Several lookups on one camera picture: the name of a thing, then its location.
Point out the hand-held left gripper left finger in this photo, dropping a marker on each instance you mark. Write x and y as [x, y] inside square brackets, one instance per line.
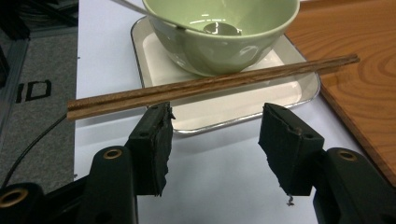
[152, 149]

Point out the wooden serving tray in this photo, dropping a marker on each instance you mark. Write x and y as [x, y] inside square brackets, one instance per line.
[358, 93]

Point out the green ceramic bowl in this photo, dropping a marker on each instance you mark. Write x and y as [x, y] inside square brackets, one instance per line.
[218, 53]

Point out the white square plate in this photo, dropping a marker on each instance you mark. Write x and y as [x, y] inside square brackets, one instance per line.
[218, 109]

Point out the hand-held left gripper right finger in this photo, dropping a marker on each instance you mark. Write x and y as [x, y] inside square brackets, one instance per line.
[289, 149]

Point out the brown wooden chopstick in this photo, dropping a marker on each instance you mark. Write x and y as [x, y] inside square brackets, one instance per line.
[186, 88]
[186, 96]

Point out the black metal stand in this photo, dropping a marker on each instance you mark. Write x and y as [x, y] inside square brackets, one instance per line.
[18, 15]

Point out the metal spoon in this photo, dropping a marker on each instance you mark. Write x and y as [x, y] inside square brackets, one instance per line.
[222, 29]

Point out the white table cover sheet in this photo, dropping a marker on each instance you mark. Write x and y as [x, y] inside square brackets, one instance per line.
[218, 174]

